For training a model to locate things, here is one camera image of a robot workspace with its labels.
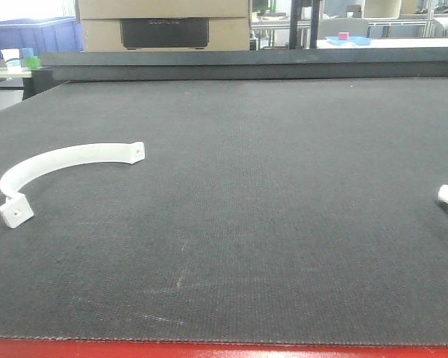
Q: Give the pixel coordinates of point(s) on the white curved pipe clamp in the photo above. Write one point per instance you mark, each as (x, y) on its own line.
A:
(16, 209)

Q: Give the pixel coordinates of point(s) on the blue storage bin background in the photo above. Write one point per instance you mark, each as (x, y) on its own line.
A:
(58, 34)

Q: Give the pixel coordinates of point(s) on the blue flat tray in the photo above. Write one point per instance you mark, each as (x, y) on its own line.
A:
(351, 40)

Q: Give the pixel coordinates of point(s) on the pink cube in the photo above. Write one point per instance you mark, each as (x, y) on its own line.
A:
(343, 35)

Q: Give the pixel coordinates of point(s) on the large cardboard box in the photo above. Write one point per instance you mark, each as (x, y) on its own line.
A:
(164, 25)

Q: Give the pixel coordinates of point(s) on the green small block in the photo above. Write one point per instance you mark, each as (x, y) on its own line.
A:
(32, 62)

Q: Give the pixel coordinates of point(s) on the white paper cup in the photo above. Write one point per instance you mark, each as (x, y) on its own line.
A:
(11, 57)

